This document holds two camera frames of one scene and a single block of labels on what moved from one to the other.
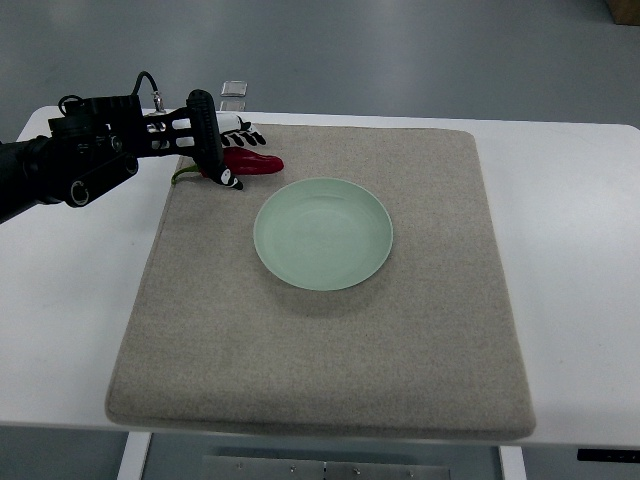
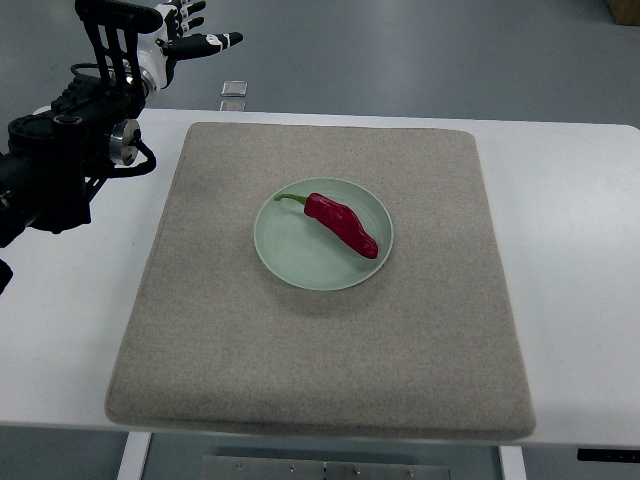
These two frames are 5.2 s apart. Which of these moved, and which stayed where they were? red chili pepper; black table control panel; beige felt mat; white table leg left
Moved: red chili pepper
Stayed: white table leg left; beige felt mat; black table control panel
